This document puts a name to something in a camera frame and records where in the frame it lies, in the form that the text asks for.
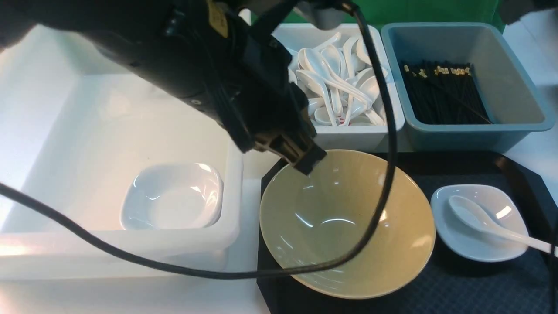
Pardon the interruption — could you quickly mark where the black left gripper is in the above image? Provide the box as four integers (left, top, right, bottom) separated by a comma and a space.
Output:
165, 0, 327, 175

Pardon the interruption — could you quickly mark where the yellow noodle bowl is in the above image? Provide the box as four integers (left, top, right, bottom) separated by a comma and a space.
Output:
260, 150, 436, 299

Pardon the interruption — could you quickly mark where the white spoon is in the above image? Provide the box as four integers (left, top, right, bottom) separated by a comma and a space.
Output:
448, 195, 557, 257
357, 35, 389, 81
295, 70, 337, 127

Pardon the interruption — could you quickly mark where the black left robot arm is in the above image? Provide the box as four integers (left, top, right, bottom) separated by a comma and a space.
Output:
1, 0, 326, 175

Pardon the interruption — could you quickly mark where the white spoon bin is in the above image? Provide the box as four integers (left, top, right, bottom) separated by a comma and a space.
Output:
273, 23, 405, 152

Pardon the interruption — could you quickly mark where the white square dish in tub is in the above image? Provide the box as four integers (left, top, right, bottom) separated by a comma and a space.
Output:
120, 163, 224, 230

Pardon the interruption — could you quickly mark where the pile of black chopsticks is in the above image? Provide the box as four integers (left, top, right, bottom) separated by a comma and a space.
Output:
399, 60, 494, 125

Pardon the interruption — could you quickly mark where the white square dish on tray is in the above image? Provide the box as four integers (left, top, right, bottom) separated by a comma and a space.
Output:
430, 184, 528, 263

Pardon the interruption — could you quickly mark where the black serving tray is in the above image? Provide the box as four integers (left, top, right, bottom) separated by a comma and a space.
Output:
257, 151, 557, 314

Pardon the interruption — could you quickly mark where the blue-grey chopstick bin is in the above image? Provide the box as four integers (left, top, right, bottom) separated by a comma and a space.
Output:
381, 22, 555, 153

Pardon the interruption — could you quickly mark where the large white plastic tub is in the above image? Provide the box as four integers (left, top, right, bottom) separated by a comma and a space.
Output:
1, 26, 243, 271

